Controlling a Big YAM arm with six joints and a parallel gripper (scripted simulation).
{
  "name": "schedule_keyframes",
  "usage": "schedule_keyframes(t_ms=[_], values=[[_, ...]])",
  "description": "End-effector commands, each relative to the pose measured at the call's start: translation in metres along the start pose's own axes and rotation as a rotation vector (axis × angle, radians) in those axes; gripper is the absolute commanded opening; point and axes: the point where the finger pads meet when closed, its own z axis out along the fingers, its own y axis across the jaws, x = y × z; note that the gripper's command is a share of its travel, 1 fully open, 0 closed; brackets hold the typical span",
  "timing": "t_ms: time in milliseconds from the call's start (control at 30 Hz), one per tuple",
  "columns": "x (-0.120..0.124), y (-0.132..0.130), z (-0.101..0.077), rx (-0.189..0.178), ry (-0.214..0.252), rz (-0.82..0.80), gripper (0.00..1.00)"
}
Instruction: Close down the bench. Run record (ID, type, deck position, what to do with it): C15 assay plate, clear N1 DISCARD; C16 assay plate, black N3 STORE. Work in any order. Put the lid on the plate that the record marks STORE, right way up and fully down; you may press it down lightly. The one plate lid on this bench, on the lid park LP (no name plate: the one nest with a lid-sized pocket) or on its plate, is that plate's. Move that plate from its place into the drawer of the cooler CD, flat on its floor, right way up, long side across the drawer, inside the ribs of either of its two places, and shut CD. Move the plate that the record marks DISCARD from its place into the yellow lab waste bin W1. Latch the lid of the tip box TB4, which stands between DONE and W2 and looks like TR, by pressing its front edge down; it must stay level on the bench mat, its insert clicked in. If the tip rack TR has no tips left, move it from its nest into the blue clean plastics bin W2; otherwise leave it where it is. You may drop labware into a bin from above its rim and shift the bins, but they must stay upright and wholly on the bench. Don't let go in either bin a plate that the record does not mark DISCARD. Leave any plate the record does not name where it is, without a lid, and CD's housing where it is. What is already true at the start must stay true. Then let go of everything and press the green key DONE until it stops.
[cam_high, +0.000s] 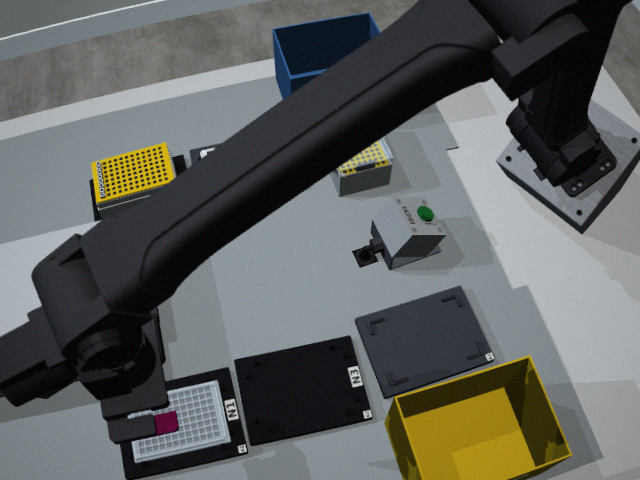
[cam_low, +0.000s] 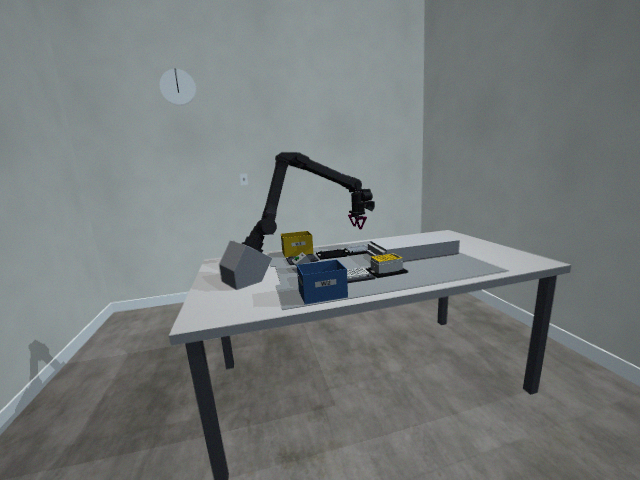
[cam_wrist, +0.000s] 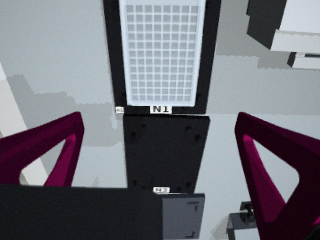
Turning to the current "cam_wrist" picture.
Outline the clear assay plate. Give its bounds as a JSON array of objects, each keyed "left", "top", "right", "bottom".
[{"left": 119, "top": 0, "right": 206, "bottom": 106}]

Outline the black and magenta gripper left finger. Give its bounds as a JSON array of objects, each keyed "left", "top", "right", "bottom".
[{"left": 0, "top": 112, "right": 85, "bottom": 187}]

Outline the grey bench mat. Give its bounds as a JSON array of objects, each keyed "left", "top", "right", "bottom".
[{"left": 0, "top": 0, "right": 320, "bottom": 240}]

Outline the grey push-button box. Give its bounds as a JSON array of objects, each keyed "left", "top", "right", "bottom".
[{"left": 226, "top": 201, "right": 260, "bottom": 240}]

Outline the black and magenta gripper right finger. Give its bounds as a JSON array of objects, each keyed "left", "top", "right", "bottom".
[{"left": 234, "top": 112, "right": 320, "bottom": 240}]

